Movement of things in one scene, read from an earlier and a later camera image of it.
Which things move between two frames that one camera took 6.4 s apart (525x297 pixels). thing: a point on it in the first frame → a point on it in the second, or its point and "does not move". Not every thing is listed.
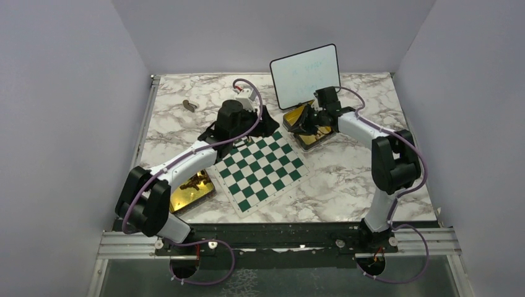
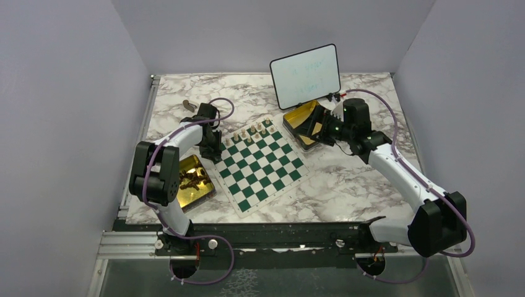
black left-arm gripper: [266, 125] → [216, 150]
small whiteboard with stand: [296, 77] does not move
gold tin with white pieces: [306, 141] does not move
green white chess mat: [259, 170] does not move
